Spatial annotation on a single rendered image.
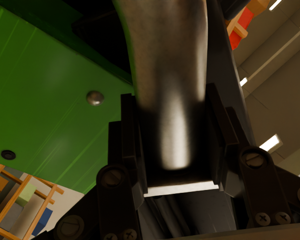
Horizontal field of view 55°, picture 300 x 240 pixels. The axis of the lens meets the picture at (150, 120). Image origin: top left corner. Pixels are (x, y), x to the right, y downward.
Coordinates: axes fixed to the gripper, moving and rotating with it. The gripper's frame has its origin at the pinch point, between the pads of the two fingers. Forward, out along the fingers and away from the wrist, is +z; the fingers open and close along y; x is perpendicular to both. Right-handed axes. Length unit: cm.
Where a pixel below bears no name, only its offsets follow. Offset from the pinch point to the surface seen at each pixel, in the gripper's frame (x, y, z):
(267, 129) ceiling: -441, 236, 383
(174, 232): -13.9, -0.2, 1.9
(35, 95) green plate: -0.6, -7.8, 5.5
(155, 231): -14.1, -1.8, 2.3
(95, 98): -1.1, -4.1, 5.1
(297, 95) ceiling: -389, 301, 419
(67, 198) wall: -612, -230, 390
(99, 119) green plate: -3.1, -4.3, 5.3
